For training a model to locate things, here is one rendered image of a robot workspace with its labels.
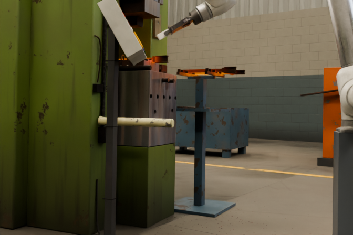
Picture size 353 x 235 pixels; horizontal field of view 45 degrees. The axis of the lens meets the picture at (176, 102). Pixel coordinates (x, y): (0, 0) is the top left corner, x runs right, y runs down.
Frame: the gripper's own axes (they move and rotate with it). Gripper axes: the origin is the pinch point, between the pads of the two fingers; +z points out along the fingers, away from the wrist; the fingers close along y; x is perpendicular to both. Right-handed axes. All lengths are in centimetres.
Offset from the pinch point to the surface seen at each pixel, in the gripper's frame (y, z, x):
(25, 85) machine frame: 29, 82, 17
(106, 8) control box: -26.8, 18.6, 18.5
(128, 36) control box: -26.9, 16.1, 2.3
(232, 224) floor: 40, 17, -114
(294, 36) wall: 755, -313, -30
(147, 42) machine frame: 74, 7, 12
